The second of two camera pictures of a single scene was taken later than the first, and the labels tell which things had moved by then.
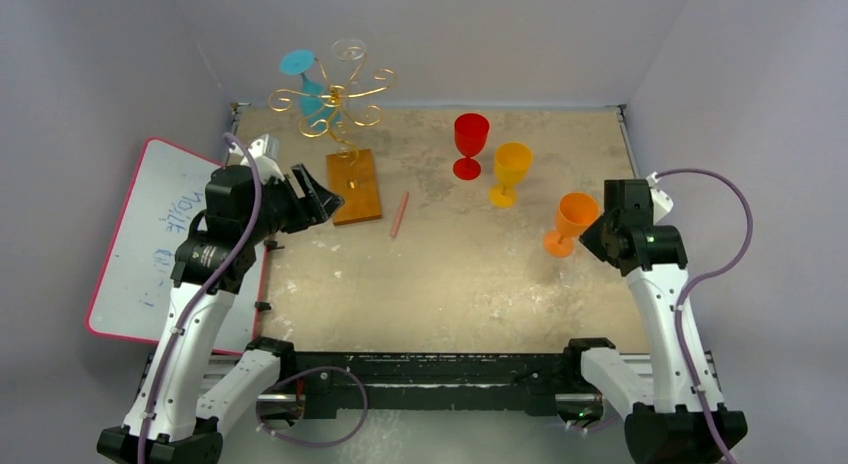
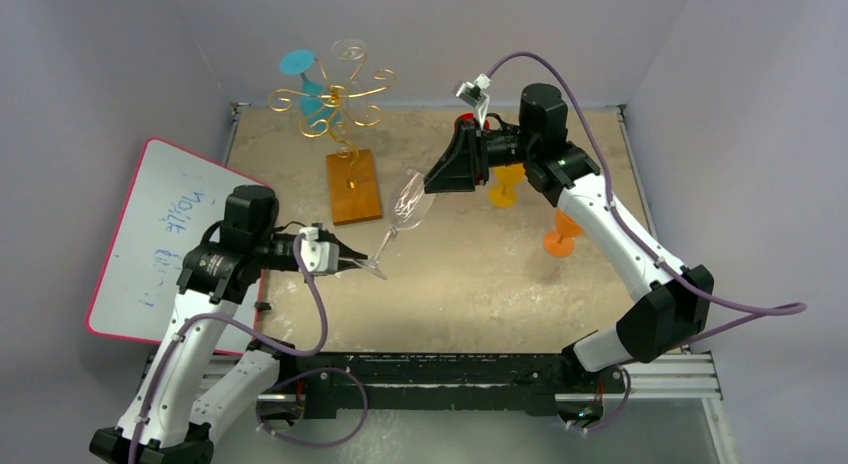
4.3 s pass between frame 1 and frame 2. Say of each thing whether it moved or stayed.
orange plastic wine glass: stayed
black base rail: stayed
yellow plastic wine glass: stayed
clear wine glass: stayed
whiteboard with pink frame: stayed
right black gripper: moved
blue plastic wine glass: stayed
